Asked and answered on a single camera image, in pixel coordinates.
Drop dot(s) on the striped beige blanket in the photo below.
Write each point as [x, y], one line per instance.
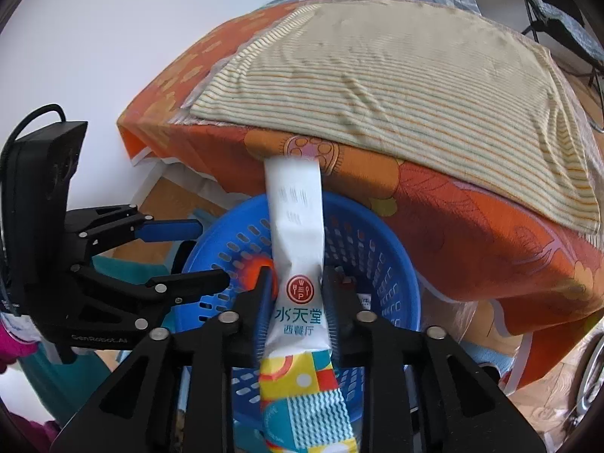
[401, 80]

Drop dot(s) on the blue plastic basket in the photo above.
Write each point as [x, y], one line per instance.
[349, 226]

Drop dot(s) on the long white packet colourful end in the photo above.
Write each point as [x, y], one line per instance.
[297, 226]

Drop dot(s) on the blue patterned cloth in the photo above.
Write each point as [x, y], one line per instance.
[566, 23]

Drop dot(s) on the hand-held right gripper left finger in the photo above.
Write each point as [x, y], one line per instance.
[264, 302]

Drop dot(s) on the orange bottle cap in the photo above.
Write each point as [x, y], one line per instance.
[255, 269]

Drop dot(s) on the metal wheel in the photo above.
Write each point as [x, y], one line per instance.
[587, 377]

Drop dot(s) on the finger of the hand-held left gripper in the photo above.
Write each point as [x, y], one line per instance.
[198, 281]
[165, 230]

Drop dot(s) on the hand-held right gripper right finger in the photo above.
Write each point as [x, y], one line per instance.
[331, 311]

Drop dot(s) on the black folding chair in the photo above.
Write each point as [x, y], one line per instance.
[533, 23]

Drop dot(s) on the orange floral bedsheet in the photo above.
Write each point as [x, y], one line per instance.
[472, 226]

